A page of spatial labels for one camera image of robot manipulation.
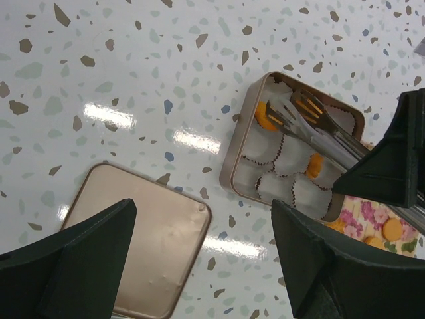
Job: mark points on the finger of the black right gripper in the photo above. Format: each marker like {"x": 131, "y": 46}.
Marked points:
{"x": 393, "y": 171}

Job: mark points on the gold square tin lid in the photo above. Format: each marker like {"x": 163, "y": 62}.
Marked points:
{"x": 170, "y": 228}

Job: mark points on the round sandwich cookie middle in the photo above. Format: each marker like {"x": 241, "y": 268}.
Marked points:
{"x": 392, "y": 229}

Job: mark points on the round sandwich cookie front left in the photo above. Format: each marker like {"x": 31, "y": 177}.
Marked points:
{"x": 374, "y": 242}

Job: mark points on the metal serving tongs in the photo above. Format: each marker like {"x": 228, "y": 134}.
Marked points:
{"x": 304, "y": 117}

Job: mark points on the gold square cookie tin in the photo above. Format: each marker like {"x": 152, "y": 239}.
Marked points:
{"x": 262, "y": 165}

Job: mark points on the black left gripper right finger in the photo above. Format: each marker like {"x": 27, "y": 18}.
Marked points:
{"x": 330, "y": 275}

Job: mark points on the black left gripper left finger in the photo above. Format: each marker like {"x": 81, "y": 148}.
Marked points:
{"x": 74, "y": 273}

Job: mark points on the orange flower cookie front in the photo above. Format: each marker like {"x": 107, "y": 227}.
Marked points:
{"x": 337, "y": 225}

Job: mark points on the floral rectangular tray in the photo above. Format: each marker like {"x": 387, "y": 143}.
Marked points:
{"x": 376, "y": 225}

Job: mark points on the round sandwich cookie top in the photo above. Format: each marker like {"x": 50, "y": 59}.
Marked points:
{"x": 262, "y": 119}

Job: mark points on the round sandwich cookie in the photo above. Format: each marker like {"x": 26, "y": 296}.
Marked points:
{"x": 374, "y": 242}
{"x": 262, "y": 119}
{"x": 392, "y": 229}

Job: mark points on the orange flower cookie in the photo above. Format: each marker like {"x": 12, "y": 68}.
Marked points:
{"x": 315, "y": 166}
{"x": 337, "y": 225}

